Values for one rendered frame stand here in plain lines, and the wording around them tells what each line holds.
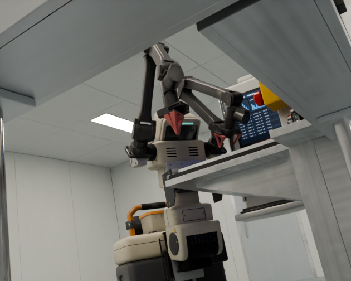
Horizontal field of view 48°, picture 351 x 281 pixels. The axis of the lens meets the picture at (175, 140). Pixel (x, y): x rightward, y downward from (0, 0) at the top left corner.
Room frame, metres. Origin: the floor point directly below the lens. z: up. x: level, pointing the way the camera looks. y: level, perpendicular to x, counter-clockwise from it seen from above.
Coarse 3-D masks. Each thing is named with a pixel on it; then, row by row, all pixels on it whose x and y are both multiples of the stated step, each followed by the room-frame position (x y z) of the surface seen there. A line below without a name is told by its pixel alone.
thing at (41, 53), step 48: (0, 0) 0.30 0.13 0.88; (48, 0) 0.27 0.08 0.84; (96, 0) 0.28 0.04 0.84; (144, 0) 0.29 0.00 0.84; (192, 0) 0.30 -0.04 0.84; (0, 48) 0.32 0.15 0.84; (48, 48) 0.33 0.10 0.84; (96, 48) 0.35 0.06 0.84; (144, 48) 0.37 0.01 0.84; (48, 96) 0.44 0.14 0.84
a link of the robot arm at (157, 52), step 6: (150, 48) 1.51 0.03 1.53; (156, 48) 1.45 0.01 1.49; (162, 48) 1.47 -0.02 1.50; (168, 48) 1.54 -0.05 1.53; (150, 54) 1.52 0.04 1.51; (156, 54) 1.41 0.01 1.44; (162, 54) 1.37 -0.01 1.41; (156, 60) 1.40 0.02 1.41; (162, 60) 1.28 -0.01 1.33; (168, 60) 1.30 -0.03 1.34; (162, 66) 1.26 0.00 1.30; (168, 66) 1.26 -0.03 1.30; (162, 72) 1.27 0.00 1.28
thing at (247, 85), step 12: (240, 84) 2.08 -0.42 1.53; (252, 84) 2.05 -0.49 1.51; (252, 96) 2.05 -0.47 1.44; (252, 108) 2.06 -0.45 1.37; (264, 108) 2.04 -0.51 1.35; (252, 120) 2.07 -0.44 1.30; (264, 120) 2.04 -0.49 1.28; (276, 120) 2.02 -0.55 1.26; (252, 132) 2.07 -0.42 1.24; (264, 132) 2.05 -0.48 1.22; (240, 144) 2.11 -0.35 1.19; (252, 144) 2.08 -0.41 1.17; (252, 204) 2.12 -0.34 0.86
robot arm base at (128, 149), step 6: (132, 144) 1.78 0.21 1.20; (138, 144) 1.76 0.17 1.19; (144, 144) 1.77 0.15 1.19; (126, 150) 1.80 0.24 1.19; (132, 150) 1.79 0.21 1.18; (138, 150) 1.78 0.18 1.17; (144, 150) 1.79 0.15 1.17; (132, 156) 1.78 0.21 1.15; (138, 156) 1.80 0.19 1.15; (144, 156) 1.81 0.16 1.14; (150, 156) 1.83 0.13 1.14
